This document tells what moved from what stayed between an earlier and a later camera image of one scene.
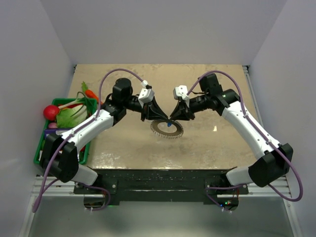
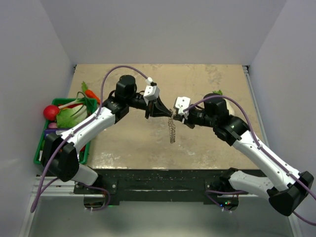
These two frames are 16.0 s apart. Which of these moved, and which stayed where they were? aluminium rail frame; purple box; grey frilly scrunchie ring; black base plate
Moved: grey frilly scrunchie ring
Stayed: aluminium rail frame; black base plate; purple box
